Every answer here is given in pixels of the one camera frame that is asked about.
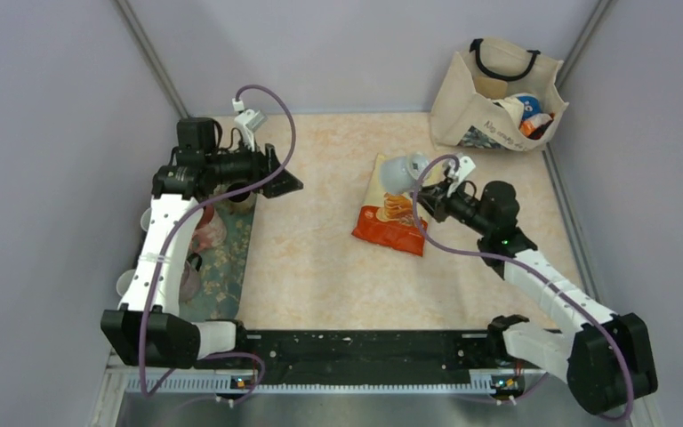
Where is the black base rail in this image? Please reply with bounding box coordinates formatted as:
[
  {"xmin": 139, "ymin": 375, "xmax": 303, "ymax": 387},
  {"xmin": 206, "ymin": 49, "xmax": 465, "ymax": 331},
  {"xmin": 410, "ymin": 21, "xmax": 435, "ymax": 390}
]
[{"xmin": 194, "ymin": 328, "xmax": 546, "ymax": 387}]

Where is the metal corner frame rail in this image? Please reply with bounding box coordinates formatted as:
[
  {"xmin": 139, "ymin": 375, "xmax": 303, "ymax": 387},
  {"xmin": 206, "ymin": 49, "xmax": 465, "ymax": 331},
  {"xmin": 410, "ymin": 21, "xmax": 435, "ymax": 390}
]
[{"xmin": 111, "ymin": 0, "xmax": 190, "ymax": 118}]

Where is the small brown striped cup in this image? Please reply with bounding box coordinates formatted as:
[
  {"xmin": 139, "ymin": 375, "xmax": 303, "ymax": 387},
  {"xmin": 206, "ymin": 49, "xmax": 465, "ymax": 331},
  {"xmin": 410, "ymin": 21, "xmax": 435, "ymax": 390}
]
[{"xmin": 226, "ymin": 191, "xmax": 257, "ymax": 214}]

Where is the cream white mug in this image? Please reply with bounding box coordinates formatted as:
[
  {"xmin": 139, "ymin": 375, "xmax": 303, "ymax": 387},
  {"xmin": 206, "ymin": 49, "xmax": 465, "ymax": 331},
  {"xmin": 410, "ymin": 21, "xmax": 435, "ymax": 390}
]
[{"xmin": 116, "ymin": 270, "xmax": 135, "ymax": 297}]

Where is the orange snack packet in bag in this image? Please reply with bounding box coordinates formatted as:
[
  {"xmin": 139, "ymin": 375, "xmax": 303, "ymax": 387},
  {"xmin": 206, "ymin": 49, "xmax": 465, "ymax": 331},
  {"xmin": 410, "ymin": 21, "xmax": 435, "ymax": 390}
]
[{"xmin": 519, "ymin": 113, "xmax": 555, "ymax": 141}]

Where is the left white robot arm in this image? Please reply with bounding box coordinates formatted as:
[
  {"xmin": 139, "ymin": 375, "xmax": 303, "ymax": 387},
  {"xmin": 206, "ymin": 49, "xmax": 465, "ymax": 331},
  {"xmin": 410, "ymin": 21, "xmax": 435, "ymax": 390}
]
[{"xmin": 100, "ymin": 109, "xmax": 303, "ymax": 368}]

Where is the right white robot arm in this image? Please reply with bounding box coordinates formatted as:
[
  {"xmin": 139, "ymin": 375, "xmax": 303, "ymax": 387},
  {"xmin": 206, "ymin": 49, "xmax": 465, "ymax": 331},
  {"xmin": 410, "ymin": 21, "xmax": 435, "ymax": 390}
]
[{"xmin": 412, "ymin": 179, "xmax": 658, "ymax": 422}]

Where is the large pink mug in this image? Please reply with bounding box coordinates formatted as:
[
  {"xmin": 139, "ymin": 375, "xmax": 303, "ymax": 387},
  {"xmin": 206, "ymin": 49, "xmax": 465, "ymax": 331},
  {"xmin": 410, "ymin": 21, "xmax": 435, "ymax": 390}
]
[{"xmin": 190, "ymin": 205, "xmax": 228, "ymax": 253}]

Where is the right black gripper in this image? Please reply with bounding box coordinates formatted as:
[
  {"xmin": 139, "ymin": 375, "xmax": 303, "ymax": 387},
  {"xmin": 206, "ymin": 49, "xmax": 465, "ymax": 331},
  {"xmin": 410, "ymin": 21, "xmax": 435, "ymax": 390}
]
[{"xmin": 413, "ymin": 176, "xmax": 493, "ymax": 237}]

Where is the teal floral placemat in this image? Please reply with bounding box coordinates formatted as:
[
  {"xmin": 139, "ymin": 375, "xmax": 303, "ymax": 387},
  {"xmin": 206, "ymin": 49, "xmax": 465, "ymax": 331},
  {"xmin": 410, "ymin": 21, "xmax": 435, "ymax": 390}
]
[{"xmin": 180, "ymin": 199, "xmax": 255, "ymax": 322}]

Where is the orange chips bag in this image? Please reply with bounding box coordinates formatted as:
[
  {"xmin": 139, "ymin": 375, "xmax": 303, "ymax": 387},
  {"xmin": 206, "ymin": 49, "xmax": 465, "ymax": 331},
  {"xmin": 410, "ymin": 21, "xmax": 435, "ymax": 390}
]
[{"xmin": 351, "ymin": 153, "xmax": 425, "ymax": 257}]

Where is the light blue white mug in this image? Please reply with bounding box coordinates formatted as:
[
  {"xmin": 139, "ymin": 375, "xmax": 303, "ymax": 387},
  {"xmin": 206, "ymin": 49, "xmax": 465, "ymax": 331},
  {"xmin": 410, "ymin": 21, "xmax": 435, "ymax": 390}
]
[{"xmin": 378, "ymin": 152, "xmax": 430, "ymax": 195}]

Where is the beige canvas tote bag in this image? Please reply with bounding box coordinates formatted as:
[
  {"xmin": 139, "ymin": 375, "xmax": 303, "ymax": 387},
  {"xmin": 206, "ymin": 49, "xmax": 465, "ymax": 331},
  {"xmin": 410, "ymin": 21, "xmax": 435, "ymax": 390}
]
[{"xmin": 430, "ymin": 37, "xmax": 568, "ymax": 152}]

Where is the lilac mug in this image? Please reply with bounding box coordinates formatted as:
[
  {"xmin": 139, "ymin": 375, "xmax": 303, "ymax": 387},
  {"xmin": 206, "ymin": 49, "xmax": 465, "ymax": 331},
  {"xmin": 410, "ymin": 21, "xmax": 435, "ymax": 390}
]
[{"xmin": 179, "ymin": 253, "xmax": 203, "ymax": 302}]

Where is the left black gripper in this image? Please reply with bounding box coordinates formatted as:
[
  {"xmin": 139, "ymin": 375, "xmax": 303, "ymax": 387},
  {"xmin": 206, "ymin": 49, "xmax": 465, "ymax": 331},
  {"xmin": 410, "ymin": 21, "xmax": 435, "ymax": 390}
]
[{"xmin": 207, "ymin": 133, "xmax": 303, "ymax": 197}]

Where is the blue white package in bag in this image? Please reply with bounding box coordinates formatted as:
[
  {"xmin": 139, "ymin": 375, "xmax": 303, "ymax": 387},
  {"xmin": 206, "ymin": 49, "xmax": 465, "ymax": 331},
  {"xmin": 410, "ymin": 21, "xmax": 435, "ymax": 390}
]
[{"xmin": 510, "ymin": 93, "xmax": 543, "ymax": 121}]

